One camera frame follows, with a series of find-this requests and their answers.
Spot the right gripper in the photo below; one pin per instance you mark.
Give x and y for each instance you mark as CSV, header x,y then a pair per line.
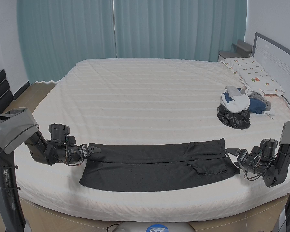
x,y
244,159

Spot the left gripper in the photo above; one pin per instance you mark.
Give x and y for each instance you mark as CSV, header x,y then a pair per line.
x,y
83,151

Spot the black T-shirt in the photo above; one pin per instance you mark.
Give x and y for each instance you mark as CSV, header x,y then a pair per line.
x,y
147,170

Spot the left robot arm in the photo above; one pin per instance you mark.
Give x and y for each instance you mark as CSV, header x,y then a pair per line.
x,y
26,141

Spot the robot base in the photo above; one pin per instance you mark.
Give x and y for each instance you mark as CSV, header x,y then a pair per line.
x,y
154,227

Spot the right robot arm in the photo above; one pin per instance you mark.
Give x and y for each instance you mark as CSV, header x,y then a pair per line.
x,y
280,163

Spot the pile of clothes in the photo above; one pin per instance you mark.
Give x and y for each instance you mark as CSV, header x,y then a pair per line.
x,y
239,100

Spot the bed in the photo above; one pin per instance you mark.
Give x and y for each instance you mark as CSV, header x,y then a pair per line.
x,y
135,93

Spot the black shiny garment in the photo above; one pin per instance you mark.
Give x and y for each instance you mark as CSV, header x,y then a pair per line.
x,y
234,119

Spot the white printed pillow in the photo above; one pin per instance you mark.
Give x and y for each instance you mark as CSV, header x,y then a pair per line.
x,y
253,72

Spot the grey bedside table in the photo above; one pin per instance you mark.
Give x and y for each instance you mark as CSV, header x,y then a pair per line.
x,y
236,49

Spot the blue-green curtain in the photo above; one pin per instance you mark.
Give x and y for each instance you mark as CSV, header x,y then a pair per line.
x,y
67,20
178,20

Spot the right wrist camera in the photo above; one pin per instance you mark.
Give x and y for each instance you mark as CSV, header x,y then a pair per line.
x,y
256,151

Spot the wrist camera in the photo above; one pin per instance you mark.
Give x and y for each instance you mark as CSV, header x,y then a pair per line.
x,y
256,151
71,141

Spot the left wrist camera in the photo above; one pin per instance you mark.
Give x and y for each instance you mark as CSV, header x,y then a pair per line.
x,y
71,141

